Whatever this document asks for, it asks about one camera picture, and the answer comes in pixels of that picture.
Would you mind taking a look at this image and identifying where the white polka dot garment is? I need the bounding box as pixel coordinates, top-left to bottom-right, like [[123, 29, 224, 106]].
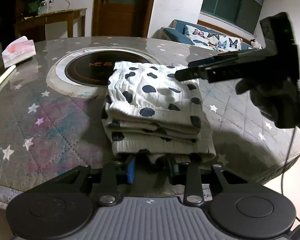
[[102, 61, 216, 162]]

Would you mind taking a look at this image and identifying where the right gloved hand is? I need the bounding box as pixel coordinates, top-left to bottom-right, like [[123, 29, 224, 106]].
[[236, 78, 300, 128]]

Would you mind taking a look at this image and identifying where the plush toy on sofa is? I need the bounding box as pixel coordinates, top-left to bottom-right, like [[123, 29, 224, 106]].
[[250, 39, 262, 49]]

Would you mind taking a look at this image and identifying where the dark green window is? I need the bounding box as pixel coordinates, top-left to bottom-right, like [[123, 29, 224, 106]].
[[201, 0, 264, 34]]

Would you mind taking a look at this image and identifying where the butterfly print pillow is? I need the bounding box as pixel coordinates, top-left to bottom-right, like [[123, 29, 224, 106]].
[[184, 25, 242, 53]]

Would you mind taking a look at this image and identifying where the black round induction cooktop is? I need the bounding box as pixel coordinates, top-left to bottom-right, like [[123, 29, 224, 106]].
[[65, 50, 149, 87]]

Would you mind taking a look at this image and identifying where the blue sofa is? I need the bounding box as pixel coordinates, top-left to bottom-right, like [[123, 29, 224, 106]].
[[158, 20, 254, 53]]

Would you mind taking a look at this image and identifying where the pink white tissue pack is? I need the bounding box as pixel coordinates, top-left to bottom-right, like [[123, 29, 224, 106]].
[[2, 36, 36, 68]]

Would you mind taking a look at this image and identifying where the brown wooden door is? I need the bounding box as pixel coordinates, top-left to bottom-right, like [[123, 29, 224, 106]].
[[91, 0, 154, 37]]

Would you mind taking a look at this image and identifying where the wooden console table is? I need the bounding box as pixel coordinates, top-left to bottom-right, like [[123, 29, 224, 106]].
[[15, 8, 87, 38]]

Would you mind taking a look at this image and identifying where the glass jar on table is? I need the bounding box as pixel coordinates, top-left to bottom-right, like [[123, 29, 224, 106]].
[[38, 1, 48, 15]]

